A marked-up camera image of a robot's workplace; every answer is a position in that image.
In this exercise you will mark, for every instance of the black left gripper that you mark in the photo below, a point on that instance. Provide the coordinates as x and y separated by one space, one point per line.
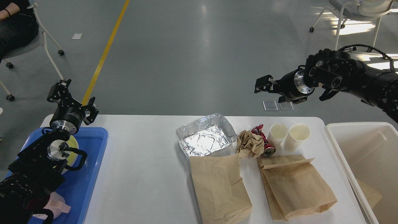
66 114

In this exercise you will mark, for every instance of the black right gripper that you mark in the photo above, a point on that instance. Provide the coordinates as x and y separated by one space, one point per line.
291 87

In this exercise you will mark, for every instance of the yellow plastic plate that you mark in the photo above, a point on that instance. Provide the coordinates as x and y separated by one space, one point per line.
73 144

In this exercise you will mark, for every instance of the white paper cup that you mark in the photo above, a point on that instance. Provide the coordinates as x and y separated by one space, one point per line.
296 136
277 134

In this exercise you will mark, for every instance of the brown paper bag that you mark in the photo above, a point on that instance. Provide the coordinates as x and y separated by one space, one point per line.
294 187
221 194

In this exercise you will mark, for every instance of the pink mug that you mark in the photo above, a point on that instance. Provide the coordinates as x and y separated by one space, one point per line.
57 205

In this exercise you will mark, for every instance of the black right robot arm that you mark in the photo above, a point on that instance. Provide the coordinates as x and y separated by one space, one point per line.
335 71

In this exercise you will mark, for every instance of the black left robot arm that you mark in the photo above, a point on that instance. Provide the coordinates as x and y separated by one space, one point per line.
37 171

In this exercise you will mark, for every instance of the crumpled brown paper ball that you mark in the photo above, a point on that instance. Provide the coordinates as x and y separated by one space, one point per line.
249 144

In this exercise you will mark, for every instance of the crushed red can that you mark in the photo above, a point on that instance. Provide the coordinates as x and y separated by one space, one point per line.
268 149

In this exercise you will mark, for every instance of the chair caster leg left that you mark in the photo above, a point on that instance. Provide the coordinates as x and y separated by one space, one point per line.
38 41

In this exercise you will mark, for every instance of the aluminium foil tray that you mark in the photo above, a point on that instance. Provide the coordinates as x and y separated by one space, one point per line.
205 136

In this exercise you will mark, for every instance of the blue plastic tray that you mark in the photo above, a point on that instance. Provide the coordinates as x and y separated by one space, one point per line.
78 185

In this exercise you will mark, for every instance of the seated person in black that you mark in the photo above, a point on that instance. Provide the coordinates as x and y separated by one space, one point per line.
18 25

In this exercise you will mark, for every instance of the white plastic bin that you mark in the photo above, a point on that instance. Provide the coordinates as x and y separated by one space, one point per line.
368 151

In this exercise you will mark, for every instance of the white office chair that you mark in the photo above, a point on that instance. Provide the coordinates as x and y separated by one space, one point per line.
356 10

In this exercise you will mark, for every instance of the brown paper in bin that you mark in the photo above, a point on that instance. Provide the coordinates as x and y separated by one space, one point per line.
372 196

